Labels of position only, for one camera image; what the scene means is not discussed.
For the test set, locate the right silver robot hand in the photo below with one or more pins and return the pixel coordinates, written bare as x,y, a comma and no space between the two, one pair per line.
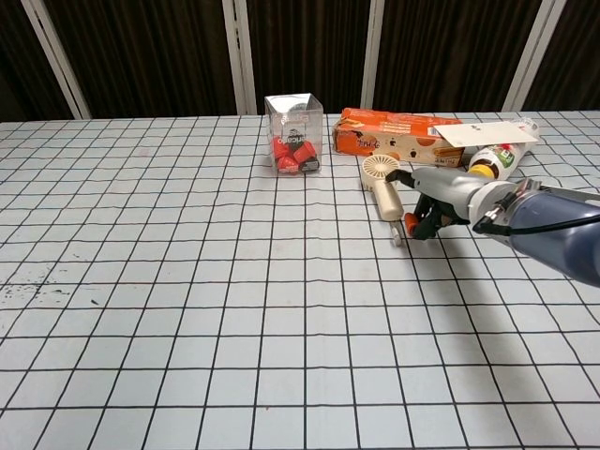
445,190

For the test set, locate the cream handheld fan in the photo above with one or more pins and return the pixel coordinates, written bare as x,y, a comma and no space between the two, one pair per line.
388,199

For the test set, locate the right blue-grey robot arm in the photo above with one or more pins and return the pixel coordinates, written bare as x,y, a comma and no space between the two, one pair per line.
548,229

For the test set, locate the yellow-capped plastic bottle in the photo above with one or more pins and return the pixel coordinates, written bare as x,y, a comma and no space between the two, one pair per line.
499,159

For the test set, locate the white paper card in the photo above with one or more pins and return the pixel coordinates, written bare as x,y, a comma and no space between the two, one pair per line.
487,133

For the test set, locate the orange biscuit carton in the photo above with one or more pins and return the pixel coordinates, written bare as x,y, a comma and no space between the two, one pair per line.
375,131

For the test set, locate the clear plastic capsule box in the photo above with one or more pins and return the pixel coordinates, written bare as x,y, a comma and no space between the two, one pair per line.
294,136

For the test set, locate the checkered light blue tablecloth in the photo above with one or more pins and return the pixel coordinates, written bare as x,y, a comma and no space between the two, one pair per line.
234,304

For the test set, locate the dark brown curtain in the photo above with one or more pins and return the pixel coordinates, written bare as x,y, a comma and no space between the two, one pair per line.
154,51

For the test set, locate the white partition frame post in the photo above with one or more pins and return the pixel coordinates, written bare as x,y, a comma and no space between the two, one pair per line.
372,51
529,51
239,56
56,56

